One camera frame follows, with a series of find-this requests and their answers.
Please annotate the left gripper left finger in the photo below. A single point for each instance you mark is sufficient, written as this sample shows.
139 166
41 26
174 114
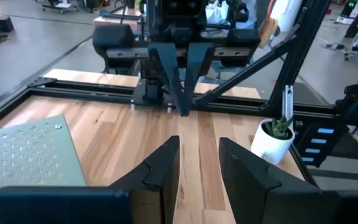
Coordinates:
163 168

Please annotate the black aluminium table frame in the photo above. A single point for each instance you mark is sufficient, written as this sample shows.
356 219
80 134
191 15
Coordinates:
73 90

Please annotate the office chair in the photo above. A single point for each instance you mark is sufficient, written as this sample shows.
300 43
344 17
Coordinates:
269 29

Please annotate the white pot with succulent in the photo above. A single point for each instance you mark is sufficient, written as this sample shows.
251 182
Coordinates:
270 144

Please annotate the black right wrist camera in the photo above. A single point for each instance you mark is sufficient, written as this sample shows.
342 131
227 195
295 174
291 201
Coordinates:
183 7

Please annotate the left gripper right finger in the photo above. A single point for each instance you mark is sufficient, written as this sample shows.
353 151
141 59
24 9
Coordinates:
247 186

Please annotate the wooden table blue legs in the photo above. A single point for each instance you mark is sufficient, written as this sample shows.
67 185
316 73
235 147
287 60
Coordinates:
113 20

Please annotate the black handheld device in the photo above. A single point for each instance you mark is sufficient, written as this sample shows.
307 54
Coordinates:
357 96

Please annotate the pale green perforated metal shelf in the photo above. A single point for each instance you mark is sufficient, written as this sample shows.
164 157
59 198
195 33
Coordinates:
26 152

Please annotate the black electronics box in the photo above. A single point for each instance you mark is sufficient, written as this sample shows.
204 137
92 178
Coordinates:
317 140

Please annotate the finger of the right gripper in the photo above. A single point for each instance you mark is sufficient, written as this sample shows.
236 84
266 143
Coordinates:
199 62
169 71

